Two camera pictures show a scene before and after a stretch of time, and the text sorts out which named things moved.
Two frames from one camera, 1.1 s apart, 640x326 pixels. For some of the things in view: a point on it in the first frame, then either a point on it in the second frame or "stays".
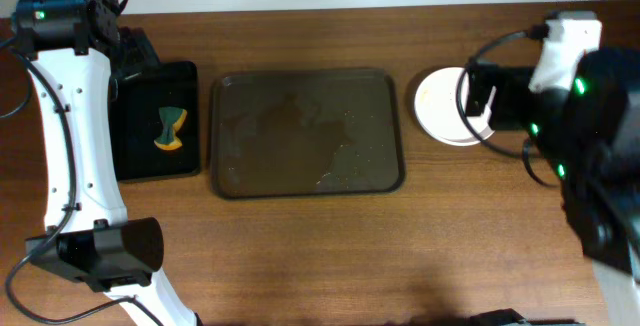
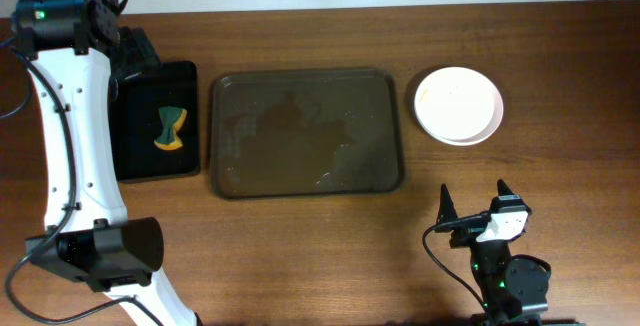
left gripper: x=138 y=46 stays
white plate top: x=437 y=108 stays
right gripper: x=480 y=91 to x=470 y=221
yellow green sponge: x=171 y=118 stays
